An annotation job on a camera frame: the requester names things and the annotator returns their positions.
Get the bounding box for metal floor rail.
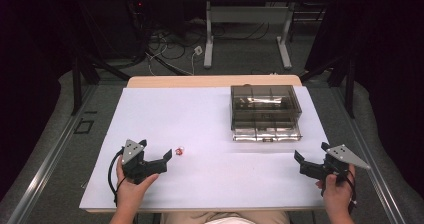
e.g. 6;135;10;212
329;83;408;224
6;83;99;224

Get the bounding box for clear smoky plastic drawer box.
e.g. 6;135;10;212
230;84;304;143

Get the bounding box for white desk with metal legs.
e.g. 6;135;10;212
184;0;336;71

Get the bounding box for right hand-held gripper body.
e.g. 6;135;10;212
298;141;372;186

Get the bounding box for dark curtain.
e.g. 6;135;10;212
0;0;88;202
304;0;424;198

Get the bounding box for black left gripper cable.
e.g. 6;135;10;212
107;150;128;208

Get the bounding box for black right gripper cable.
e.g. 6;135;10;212
343;170;358;216

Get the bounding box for person's left hand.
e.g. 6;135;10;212
115;156;160;216

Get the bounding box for person's beige pants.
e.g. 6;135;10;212
161;211;291;224

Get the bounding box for person's white shirt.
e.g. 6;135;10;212
204;216;256;224

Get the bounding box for tangle of floor cables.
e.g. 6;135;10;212
128;3;271;77

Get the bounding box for black metal stand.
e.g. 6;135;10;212
70;52;132;117
299;55;356;119

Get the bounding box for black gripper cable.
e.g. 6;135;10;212
343;170;358;216
107;150;128;208

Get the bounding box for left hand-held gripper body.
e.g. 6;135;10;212
120;138;168;185

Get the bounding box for person's right hand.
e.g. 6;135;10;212
315;164;357;220

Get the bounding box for white table mat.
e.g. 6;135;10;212
79;86;332;211

